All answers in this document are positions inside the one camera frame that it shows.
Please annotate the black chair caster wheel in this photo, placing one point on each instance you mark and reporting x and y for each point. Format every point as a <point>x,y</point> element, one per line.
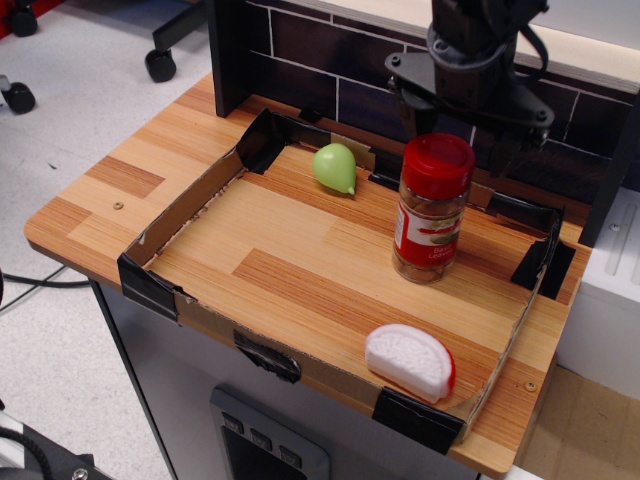
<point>160,65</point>

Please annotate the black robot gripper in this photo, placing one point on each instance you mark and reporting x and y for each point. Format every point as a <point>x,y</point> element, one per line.
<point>481,90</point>

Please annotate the black caster wheel left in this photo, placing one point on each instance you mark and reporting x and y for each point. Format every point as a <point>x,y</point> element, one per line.
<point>17,95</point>

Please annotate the white red toy cheese wedge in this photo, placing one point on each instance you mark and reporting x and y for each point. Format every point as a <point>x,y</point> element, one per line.
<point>411,359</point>

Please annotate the cardboard fence with black tape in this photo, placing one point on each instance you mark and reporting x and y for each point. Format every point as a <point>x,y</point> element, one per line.
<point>257,255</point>

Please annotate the dark brick backsplash panel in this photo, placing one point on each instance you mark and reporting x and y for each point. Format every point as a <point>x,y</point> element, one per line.
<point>336,70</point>

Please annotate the black chair base leg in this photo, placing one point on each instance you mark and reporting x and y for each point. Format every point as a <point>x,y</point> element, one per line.
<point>179,26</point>

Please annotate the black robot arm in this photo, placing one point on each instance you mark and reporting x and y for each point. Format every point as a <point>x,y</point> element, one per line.
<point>474,26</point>

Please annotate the white aluminium frame block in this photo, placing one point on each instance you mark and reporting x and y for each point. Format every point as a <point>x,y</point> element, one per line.
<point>612,273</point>

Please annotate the red-capped basil spice bottle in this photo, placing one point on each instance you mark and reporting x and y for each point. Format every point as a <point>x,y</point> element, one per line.
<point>434,184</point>

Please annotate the green toy pear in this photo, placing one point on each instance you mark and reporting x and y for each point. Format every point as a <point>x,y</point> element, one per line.
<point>334,166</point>

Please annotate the grey control panel with buttons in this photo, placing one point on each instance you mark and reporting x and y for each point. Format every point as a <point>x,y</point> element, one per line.
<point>255,446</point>

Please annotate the black metal bracket with screw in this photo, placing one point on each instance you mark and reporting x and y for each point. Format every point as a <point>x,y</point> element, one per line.
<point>26,454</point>

